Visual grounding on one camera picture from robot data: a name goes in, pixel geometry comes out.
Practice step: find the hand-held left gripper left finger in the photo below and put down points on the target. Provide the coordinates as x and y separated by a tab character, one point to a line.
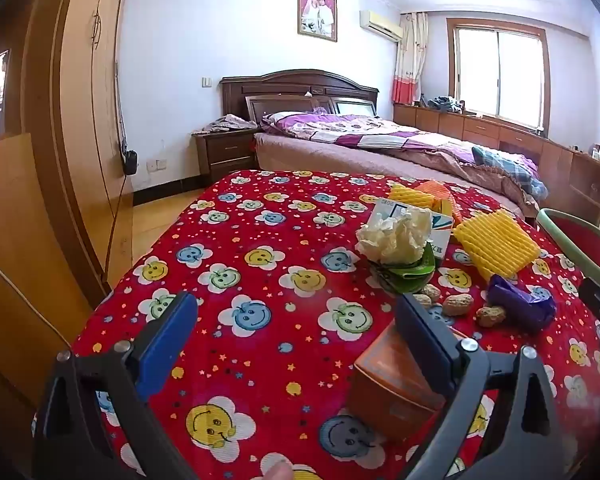
167	342

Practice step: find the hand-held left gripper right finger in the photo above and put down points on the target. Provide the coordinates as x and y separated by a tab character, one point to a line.
420	340

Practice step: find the peanut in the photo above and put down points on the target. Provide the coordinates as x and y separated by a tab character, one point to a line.
421	300
431	292
457	305
491	316

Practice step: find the orange plastic box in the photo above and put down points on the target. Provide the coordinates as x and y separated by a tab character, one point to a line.
390	385

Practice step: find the green snack packet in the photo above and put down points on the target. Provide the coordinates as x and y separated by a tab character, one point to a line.
410	277

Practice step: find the red bin with green rim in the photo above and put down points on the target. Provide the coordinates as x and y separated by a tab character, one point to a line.
580	240

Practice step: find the purple wrapper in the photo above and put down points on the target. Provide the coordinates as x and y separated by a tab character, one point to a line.
522	305

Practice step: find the white tissue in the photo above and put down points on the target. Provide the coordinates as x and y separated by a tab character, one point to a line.
392	237

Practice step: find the white and blue carton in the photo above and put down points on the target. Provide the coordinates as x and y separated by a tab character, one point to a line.
440	232

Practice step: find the large yellow foam net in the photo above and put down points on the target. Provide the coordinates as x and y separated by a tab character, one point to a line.
497	242

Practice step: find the small yellow foam net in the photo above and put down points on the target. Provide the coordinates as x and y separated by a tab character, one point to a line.
410	197

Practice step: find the orange foam net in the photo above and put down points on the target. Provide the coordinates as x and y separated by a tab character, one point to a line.
442	195

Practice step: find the person's left hand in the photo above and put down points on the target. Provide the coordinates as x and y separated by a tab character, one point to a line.
279	471

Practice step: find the red smiley flower blanket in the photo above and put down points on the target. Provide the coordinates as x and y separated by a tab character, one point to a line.
260	280

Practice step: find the blue plaid cloth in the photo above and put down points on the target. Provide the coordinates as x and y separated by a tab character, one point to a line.
505	165

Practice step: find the light wooden desk panel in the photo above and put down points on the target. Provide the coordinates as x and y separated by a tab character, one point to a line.
20	240

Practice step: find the long wooden cabinet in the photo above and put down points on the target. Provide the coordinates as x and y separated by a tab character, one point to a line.
520	145

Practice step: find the black power adapter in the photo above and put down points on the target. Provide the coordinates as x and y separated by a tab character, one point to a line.
129	162

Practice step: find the dark wooden nightstand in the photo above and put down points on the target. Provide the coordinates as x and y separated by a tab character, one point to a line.
227	155

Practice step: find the bed with pink bedspread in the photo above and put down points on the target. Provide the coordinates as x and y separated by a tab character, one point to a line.
330	157

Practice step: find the purple patchwork quilt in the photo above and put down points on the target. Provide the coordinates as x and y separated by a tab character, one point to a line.
360	132

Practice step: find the clothes on nightstand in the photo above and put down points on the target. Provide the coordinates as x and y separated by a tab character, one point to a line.
225	124

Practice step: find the pile of dark clothes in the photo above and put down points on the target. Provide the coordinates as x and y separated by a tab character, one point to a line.
445	104

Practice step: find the wooden wardrobe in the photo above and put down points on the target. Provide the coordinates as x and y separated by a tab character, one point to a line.
80	110

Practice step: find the wooden framed window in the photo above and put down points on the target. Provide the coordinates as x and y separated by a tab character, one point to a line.
500	75

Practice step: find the red and white curtain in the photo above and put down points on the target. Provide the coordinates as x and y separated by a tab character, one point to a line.
409	70

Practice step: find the dark wooden headboard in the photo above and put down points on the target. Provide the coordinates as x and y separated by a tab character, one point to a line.
290	90

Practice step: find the white air conditioner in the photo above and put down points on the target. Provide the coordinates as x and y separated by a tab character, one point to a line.
380	25

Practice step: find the framed wedding photo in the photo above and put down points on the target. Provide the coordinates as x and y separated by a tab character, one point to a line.
317	14

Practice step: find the white wall socket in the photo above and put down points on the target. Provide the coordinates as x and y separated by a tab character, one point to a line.
157	164

